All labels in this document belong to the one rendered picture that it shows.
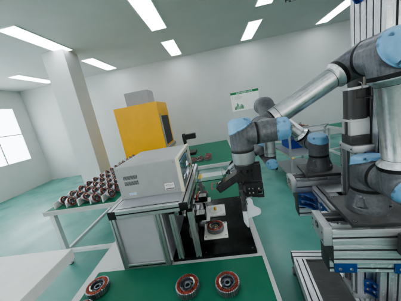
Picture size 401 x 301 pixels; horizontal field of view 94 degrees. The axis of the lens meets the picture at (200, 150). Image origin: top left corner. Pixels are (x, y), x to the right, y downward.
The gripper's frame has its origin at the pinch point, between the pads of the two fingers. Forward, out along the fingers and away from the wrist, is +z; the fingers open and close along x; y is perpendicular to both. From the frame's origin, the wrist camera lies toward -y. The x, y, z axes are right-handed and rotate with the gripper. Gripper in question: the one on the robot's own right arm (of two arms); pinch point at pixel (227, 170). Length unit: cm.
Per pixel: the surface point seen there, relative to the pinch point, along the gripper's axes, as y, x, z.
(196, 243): 54, 5, 31
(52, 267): 102, -41, 40
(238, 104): -498, 3, -90
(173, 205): 57, -21, 24
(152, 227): 55, -18, 43
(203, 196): 12.5, 0.6, 24.8
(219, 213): 16.2, 17.4, 23.5
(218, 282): 73, 16, 25
